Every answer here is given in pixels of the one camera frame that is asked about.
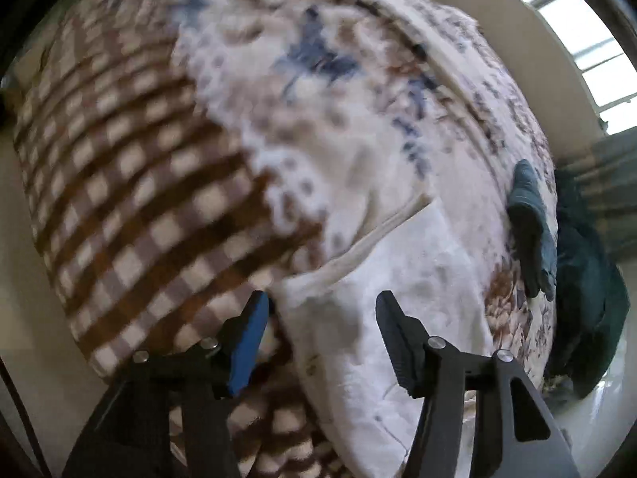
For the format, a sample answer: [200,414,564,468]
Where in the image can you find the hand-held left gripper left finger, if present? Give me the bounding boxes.
[62,290,272,478]

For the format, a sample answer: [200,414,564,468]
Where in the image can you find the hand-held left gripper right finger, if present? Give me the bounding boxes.
[375,290,580,478]

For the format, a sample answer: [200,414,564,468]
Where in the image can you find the white pants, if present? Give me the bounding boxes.
[276,194,504,478]

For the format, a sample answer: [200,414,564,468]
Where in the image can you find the dark teal pillow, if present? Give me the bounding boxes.
[544,169,631,400]

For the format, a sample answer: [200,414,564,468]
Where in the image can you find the white bed headboard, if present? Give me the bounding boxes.
[545,371,637,478]

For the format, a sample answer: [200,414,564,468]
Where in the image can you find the floral checkered bed quilt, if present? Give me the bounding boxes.
[12,0,559,478]

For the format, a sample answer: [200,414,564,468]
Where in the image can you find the blue-grey striped curtain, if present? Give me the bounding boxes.
[554,128,637,262]

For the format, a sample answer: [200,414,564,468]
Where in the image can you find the window with white frame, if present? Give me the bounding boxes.
[530,0,637,136]

